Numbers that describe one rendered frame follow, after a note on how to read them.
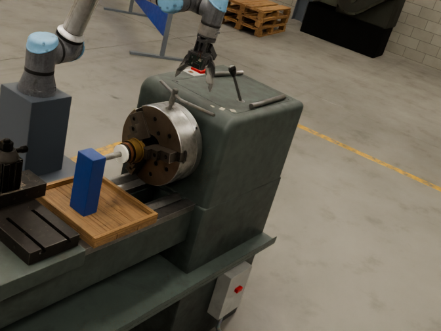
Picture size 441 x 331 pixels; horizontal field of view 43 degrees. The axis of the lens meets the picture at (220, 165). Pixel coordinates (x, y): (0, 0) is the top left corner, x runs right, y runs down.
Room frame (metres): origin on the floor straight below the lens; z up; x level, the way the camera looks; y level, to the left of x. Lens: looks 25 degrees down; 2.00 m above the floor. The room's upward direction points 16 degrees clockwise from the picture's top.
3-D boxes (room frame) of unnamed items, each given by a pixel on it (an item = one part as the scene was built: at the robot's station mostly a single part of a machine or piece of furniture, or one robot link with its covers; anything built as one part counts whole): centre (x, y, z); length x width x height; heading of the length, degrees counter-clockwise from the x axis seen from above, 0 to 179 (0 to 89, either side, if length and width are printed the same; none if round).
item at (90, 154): (1.69, 0.43, 1.00); 0.08 x 0.06 x 0.23; 58
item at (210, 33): (2.04, 0.17, 1.54); 0.08 x 0.08 x 0.05
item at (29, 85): (2.12, 0.81, 1.15); 0.15 x 0.15 x 0.10
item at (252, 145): (2.34, 0.06, 1.06); 0.59 x 0.48 x 0.39; 148
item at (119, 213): (1.74, 0.40, 0.88); 0.36 x 0.30 x 0.04; 58
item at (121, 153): (1.76, 0.39, 1.08); 0.13 x 0.07 x 0.07; 148
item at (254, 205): (2.33, 0.06, 0.43); 0.60 x 0.48 x 0.86; 148
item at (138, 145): (1.86, 0.33, 1.08); 0.09 x 0.09 x 0.09; 58
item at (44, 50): (2.13, 0.80, 1.27); 0.13 x 0.12 x 0.14; 161
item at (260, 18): (10.14, 0.13, 0.22); 1.25 x 0.86 x 0.44; 158
